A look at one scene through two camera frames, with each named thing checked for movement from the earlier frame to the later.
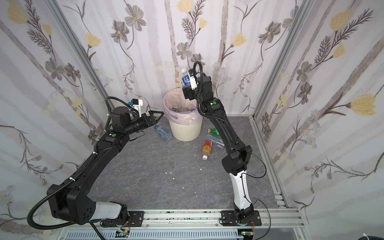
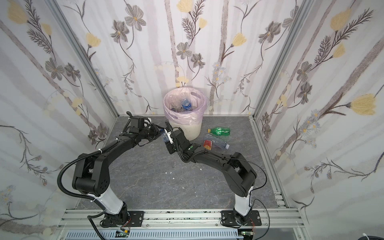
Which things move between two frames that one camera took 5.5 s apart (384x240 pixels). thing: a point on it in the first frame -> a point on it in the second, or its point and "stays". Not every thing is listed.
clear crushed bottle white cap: x=216 y=140 stays
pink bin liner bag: x=180 y=110 stays
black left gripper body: x=150 y=118 -> x=154 y=132
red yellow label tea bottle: x=206 y=149 stays
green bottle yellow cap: x=214 y=131 stays
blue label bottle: x=186 y=79 -> x=186 y=104
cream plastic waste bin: x=186 y=132 stays
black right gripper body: x=188 y=92 -> x=173 y=139
